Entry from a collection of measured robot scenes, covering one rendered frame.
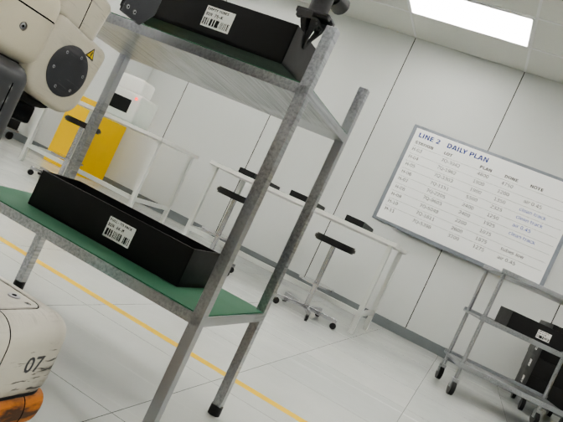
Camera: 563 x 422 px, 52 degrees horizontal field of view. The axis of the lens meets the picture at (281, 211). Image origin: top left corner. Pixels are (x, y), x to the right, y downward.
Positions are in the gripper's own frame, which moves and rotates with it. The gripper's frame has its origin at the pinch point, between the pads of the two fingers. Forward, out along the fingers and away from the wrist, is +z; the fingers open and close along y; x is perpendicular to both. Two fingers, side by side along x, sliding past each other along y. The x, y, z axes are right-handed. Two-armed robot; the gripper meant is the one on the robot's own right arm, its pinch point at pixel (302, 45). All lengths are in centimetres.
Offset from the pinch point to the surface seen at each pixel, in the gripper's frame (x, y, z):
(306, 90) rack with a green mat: 20.5, -15.3, 15.9
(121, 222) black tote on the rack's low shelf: 8, 26, 66
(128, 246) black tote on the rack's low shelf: 8, 20, 71
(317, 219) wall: -465, 118, 44
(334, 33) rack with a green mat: 20.2, -15.9, 0.9
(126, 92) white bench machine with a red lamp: -329, 312, 5
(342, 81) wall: -468, 159, -110
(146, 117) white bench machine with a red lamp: -352, 296, 20
